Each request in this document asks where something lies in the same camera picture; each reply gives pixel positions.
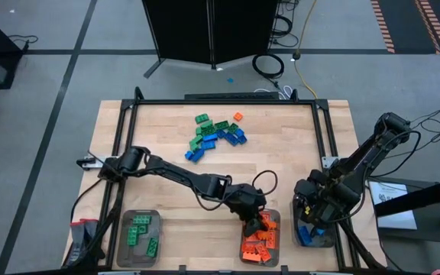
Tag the blue round floor sticker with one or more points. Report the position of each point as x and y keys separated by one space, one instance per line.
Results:
x=230 y=80

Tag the black fabric partition panel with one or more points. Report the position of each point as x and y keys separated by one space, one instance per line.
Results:
x=243 y=30
x=178 y=30

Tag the black stand beam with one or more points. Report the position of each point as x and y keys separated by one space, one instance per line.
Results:
x=426 y=195

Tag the green plastic building block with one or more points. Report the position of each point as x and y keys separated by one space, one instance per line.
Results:
x=233 y=128
x=196 y=142
x=142 y=219
x=152 y=247
x=142 y=228
x=132 y=235
x=207 y=128
x=202 y=118
x=222 y=125

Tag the silver metal mounting bracket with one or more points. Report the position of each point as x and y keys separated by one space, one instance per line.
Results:
x=329 y=162
x=90 y=163

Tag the transparent grey plastic bin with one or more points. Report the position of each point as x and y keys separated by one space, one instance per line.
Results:
x=277 y=263
x=329 y=240
x=126 y=256

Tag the black flat bar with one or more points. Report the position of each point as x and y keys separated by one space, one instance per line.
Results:
x=231 y=96

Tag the white paper sheet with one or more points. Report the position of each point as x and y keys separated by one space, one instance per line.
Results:
x=395 y=214

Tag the black red-topped device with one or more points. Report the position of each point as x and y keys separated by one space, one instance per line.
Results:
x=82 y=237

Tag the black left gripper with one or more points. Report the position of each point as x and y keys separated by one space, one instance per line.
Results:
x=248 y=200

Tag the blue plastic building block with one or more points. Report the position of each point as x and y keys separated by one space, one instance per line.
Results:
x=240 y=132
x=231 y=139
x=188 y=155
x=304 y=235
x=198 y=155
x=210 y=137
x=220 y=134
x=242 y=139
x=319 y=231
x=208 y=145

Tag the black partition post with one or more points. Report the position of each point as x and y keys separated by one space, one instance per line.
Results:
x=212 y=38

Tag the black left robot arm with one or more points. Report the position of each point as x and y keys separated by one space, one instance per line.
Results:
x=174 y=173

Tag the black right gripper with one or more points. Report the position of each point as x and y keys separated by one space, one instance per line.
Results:
x=323 y=198

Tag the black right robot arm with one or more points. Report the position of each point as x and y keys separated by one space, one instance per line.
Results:
x=369 y=153

